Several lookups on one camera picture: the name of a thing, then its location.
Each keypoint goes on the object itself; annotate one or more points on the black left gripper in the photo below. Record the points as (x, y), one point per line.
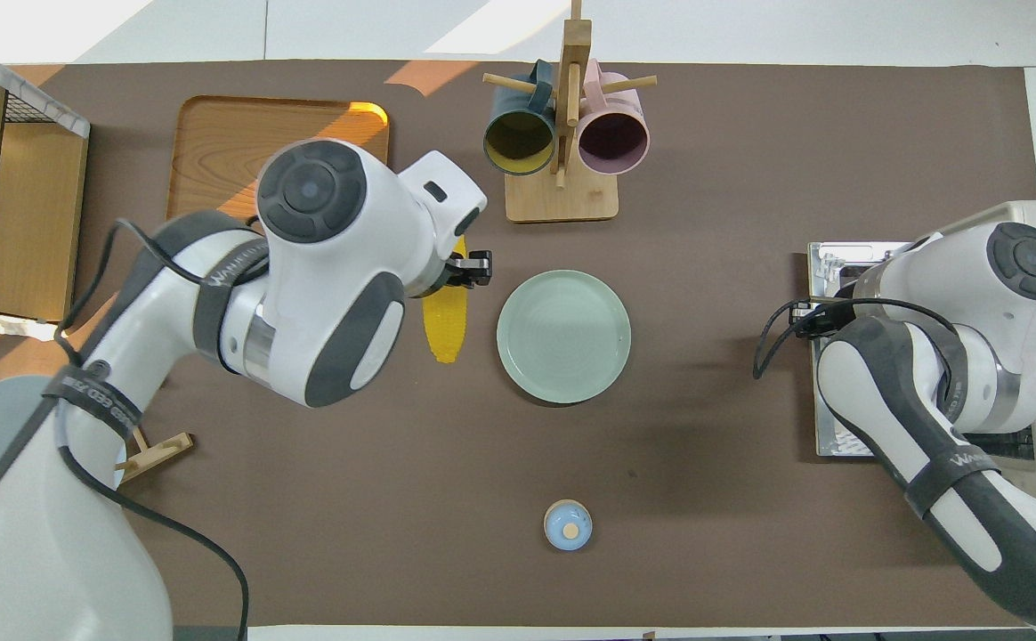
(451, 271)

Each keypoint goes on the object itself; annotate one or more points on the brown table mat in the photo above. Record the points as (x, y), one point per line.
(705, 490)

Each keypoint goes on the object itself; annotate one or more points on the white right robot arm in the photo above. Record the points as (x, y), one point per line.
(936, 356)

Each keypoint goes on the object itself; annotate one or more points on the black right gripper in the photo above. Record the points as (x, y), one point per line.
(816, 320)

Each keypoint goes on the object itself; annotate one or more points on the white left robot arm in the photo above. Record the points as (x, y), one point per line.
(322, 267)

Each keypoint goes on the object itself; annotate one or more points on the wooden tray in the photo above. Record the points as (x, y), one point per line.
(224, 142)

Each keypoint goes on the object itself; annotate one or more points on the wooden plate rack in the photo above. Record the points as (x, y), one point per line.
(162, 450)

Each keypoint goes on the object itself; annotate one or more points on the wooden mug rack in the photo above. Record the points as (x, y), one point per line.
(562, 196)

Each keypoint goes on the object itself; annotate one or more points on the pink mug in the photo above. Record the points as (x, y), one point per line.
(611, 138)

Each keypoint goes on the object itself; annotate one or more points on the yellow corn cob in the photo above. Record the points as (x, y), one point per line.
(445, 334)

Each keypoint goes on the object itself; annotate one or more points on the light green plate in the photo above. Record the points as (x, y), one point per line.
(562, 336)

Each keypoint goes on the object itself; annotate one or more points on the blue call bell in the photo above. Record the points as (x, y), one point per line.
(568, 525)

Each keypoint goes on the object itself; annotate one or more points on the dark blue mug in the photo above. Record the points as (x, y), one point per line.
(518, 141)

